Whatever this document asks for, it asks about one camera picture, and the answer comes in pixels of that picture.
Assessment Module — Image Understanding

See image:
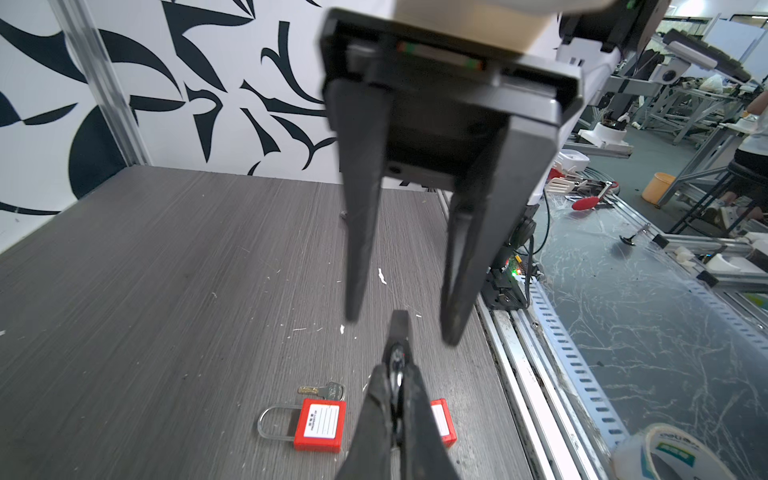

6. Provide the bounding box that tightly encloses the clear tape roll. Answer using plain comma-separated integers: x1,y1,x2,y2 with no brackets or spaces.
611,423,736,480

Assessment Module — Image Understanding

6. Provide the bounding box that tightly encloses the red padlock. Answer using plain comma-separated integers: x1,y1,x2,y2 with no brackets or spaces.
430,398,458,448
256,381,347,454

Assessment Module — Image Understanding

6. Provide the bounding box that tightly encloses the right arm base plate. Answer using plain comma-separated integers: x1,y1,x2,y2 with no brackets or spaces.
481,268,531,312

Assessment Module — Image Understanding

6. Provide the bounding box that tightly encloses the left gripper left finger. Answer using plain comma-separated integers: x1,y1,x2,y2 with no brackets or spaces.
336,364,397,479

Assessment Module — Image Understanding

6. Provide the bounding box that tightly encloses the green lit circuit board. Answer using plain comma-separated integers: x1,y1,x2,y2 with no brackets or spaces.
504,255,530,281

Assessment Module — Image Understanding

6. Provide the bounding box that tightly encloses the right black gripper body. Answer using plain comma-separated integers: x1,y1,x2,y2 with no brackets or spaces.
319,8,584,190

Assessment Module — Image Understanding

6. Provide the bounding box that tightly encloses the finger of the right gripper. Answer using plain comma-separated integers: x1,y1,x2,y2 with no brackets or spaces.
325,79,393,322
440,117,559,346

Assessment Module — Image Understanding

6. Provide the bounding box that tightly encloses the slotted cable duct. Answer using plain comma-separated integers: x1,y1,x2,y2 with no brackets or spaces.
527,275,768,451

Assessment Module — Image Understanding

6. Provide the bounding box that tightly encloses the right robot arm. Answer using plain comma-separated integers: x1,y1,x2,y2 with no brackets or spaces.
318,1,666,346

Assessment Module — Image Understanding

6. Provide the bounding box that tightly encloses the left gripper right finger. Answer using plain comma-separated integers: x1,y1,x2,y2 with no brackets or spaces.
399,364,459,479

